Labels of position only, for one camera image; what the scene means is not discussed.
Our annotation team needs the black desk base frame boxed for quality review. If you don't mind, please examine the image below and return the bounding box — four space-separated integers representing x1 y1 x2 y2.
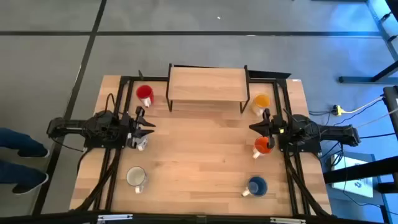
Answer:
338 60 398 85

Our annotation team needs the white mug with blue pattern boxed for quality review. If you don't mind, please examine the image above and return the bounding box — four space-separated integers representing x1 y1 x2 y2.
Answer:
125 166 149 195

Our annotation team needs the pale power cable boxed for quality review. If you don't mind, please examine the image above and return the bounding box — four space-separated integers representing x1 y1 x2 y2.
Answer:
341 96 387 114

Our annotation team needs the black rail with camera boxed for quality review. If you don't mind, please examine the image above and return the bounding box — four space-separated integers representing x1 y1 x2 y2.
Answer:
0 211 398 224

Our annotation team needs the red and white mug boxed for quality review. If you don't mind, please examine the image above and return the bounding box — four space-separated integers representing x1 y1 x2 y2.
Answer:
136 84 155 108

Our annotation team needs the silver metal bracket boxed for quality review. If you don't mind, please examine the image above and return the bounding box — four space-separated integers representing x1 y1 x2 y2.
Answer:
96 213 134 223
269 217 307 224

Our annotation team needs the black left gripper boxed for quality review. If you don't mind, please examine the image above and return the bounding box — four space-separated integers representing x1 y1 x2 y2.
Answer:
123 106 157 149

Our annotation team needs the yellow and cream mug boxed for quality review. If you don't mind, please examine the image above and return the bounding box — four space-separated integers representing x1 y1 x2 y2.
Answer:
251 93 272 117

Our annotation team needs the orange and white mug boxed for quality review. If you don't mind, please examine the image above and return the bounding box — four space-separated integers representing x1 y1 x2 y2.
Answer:
251 136 274 160

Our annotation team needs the person's leg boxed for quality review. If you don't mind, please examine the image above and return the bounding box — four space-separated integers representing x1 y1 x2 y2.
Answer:
0 127 43 154
0 159 44 185

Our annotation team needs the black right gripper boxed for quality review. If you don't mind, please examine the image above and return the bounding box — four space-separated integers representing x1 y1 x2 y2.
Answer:
248 108 285 150

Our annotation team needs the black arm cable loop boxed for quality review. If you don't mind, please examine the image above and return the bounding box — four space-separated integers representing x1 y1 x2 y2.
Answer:
104 92 121 116

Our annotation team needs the white mug with figure print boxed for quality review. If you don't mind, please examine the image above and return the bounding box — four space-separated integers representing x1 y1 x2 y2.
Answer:
132 136 149 152

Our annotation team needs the black floor cable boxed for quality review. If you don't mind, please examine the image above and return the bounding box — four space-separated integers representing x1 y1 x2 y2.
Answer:
359 132 396 140

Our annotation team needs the black rail behind shelf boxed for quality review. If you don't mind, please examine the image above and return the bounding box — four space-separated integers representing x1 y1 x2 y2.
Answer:
124 70 292 83

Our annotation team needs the blue and white mug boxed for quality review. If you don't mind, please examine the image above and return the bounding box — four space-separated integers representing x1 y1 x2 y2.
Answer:
241 175 269 198

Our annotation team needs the black desk beam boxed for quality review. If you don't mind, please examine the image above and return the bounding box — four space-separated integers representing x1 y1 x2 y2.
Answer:
322 155 398 185

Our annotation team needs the black aluminium mount frame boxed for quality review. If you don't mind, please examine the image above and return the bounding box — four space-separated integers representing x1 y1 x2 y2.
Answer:
74 75 141 213
273 77 332 217

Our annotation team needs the white sheet with logo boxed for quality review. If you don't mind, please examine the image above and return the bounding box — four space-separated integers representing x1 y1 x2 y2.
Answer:
330 153 374 198

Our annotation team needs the wooden shelf with black frame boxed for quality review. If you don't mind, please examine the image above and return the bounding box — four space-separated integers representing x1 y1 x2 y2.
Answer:
165 63 251 114

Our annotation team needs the person's shoe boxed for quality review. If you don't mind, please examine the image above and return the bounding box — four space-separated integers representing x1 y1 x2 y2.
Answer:
17 147 50 159
11 172 50 196

